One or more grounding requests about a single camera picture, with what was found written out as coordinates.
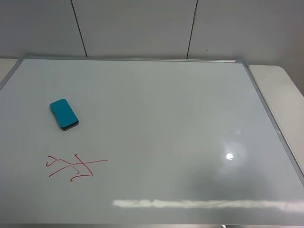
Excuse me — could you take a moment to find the teal whiteboard eraser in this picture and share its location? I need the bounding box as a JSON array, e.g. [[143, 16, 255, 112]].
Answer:
[[49, 99, 79, 131]]

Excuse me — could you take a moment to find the white whiteboard with aluminium frame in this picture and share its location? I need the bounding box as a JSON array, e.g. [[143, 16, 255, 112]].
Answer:
[[0, 57, 304, 226]]

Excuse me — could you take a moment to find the red marker scribble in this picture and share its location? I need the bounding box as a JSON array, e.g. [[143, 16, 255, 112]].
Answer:
[[45, 154, 108, 182]]

